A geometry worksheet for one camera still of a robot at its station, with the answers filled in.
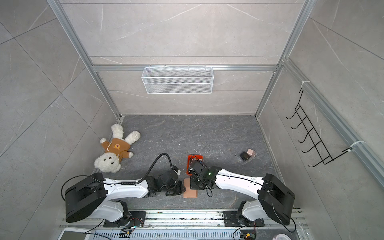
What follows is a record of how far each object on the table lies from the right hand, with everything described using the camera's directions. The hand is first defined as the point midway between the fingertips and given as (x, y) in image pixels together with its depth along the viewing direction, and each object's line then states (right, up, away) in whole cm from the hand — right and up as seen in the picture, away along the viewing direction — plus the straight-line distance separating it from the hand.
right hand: (192, 184), depth 82 cm
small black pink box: (+38, +15, +14) cm, 43 cm away
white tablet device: (-54, -17, -15) cm, 58 cm away
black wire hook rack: (+55, +20, -22) cm, 62 cm away
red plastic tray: (-1, +12, +11) cm, 17 cm away
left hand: (-2, -2, 0) cm, 3 cm away
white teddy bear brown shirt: (-48, +18, +10) cm, 52 cm away
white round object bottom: (+42, -18, -15) cm, 48 cm away
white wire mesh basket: (-10, +64, +19) cm, 68 cm away
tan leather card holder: (-2, -5, 0) cm, 5 cm away
